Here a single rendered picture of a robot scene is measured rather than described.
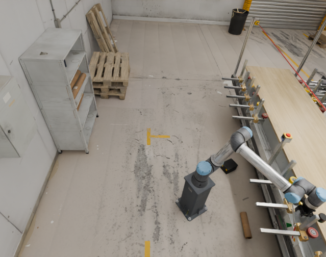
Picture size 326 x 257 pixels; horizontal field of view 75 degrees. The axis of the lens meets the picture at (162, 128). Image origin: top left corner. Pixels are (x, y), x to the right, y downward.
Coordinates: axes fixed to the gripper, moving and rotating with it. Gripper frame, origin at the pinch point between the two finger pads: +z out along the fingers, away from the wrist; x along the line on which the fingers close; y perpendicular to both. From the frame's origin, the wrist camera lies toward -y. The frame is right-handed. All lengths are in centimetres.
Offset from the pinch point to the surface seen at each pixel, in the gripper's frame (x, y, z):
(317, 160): 54, -67, 9
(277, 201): 5.5, -26.1, 29.4
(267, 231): -22.5, 11.5, 13.3
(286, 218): 5.3, -6.3, 24.3
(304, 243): 22.0, 10.2, 37.4
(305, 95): 96, -197, 10
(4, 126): -241, -29, -43
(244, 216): -5, -36, 92
